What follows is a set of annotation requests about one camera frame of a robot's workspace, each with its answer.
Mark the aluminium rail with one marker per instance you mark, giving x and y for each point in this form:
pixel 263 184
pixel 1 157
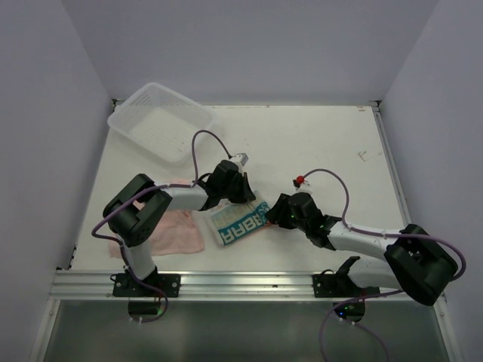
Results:
pixel 375 106
pixel 197 286

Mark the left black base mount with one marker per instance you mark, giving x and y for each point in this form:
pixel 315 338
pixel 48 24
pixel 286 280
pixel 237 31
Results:
pixel 125 286

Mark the translucent plastic basket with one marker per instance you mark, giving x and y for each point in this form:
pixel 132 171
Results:
pixel 161 121

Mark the pink towel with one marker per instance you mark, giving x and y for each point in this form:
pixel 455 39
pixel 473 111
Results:
pixel 177 234

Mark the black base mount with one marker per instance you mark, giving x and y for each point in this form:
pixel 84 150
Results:
pixel 328 284
pixel 125 286

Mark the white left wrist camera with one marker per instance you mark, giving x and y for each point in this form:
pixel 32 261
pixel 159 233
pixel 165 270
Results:
pixel 240 158

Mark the aluminium right side rail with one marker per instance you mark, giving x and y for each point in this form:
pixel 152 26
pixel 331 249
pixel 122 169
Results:
pixel 375 106

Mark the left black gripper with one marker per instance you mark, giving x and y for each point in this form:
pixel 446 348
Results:
pixel 246 194

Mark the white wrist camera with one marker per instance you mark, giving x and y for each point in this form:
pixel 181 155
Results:
pixel 303 187
pixel 240 158

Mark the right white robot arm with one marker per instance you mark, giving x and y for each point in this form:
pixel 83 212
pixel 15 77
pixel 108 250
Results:
pixel 408 261

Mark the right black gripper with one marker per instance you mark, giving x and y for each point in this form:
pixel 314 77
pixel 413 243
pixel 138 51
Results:
pixel 276 215

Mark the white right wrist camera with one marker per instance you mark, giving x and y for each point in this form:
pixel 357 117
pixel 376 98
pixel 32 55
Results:
pixel 303 187

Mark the aluminium front rail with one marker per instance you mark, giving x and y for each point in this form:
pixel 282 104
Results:
pixel 197 286

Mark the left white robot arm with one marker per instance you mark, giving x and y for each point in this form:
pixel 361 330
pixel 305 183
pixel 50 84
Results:
pixel 141 266

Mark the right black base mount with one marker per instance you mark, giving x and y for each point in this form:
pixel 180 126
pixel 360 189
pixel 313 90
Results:
pixel 328 284

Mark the colourful rabbit print towel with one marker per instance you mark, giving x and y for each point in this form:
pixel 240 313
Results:
pixel 232 222

